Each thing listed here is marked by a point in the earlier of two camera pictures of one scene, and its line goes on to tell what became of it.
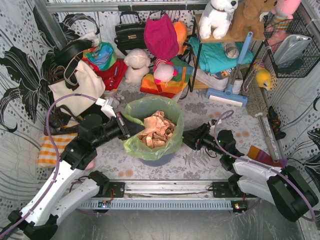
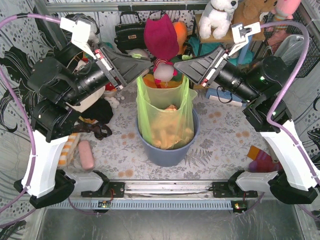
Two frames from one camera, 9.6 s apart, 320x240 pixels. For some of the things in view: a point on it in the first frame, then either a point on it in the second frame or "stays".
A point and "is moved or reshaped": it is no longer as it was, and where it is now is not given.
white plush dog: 216,15 stays
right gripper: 198,137 to 215,67
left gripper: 123,127 to 107,69
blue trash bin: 158,162 is moved or reshaped
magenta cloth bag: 160,37 stays
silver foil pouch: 291,47 stays
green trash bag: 140,108 to 165,114
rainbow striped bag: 171,88 stays
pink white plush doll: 163,70 stays
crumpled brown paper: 158,129 stays
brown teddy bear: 248,17 stays
